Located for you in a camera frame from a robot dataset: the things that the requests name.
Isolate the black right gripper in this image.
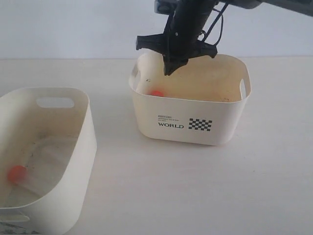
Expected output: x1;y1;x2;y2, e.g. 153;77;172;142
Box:
136;0;217;76

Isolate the cream bin with WORLD label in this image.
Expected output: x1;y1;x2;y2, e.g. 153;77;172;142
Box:
129;54;251;145

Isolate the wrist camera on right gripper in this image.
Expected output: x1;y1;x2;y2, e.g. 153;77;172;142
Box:
154;0;179;15

